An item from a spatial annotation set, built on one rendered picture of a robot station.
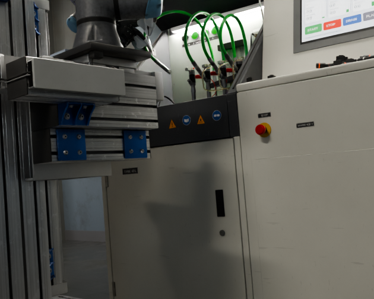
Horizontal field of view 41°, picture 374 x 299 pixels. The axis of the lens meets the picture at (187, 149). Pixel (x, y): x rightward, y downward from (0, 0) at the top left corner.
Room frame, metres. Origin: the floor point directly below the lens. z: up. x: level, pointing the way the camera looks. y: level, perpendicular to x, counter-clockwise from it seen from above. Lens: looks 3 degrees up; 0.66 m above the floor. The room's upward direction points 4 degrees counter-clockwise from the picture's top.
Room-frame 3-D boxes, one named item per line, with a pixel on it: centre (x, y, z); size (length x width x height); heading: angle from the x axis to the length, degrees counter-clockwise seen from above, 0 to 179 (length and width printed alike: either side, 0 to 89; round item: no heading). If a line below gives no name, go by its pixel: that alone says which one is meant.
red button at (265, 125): (1.73, -0.27, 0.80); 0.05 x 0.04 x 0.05; 56
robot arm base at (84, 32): (1.46, 0.24, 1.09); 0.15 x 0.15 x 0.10
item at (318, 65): (1.68, -0.58, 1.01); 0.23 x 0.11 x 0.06; 56
